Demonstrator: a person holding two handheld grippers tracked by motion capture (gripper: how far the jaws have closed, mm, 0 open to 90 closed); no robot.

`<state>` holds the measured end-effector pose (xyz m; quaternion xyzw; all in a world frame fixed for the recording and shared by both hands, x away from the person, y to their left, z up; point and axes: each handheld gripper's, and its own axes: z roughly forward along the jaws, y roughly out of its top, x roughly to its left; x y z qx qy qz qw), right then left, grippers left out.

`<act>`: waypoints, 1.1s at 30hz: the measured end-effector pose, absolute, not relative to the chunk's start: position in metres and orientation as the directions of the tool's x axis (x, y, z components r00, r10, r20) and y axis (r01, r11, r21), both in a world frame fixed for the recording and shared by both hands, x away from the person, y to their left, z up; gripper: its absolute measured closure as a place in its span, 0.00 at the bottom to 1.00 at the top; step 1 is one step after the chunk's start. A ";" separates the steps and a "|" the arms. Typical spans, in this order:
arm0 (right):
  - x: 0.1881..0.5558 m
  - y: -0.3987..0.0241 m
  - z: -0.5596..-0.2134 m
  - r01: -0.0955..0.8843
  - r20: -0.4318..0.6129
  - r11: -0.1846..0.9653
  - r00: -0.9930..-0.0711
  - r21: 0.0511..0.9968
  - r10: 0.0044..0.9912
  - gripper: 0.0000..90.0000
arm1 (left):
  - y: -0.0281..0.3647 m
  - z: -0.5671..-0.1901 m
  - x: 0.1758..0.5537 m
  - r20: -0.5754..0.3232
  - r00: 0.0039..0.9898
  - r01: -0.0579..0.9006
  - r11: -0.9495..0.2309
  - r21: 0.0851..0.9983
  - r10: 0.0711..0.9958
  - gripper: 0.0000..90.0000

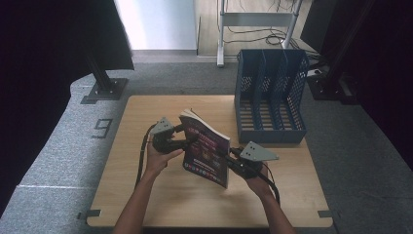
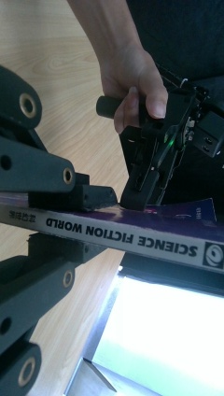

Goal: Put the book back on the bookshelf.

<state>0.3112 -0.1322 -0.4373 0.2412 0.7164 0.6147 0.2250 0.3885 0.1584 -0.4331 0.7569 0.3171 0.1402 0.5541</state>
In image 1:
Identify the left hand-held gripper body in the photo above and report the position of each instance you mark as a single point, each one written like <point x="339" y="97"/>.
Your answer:
<point x="164" y="138"/>

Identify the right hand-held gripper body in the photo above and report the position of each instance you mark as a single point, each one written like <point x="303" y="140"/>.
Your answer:
<point x="255" y="156"/>

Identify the purple paperback book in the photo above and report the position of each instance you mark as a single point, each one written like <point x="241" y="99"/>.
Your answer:
<point x="206" y="152"/>

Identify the black metal stand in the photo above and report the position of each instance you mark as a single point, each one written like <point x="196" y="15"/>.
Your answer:
<point x="331" y="84"/>
<point x="105" y="87"/>

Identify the person's right hand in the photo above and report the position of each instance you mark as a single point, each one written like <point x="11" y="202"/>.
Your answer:
<point x="258" y="185"/>

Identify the dark curtain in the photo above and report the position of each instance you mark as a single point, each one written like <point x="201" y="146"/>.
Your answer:
<point x="39" y="65"/>
<point x="386" y="81"/>

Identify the person's left hand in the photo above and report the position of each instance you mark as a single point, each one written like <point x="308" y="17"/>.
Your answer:
<point x="157" y="161"/>

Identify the white metal desk frame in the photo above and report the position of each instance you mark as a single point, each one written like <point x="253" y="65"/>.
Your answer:
<point x="256" y="19"/>

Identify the blue plastic file rack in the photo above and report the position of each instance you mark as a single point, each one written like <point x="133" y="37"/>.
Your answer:
<point x="271" y="135"/>

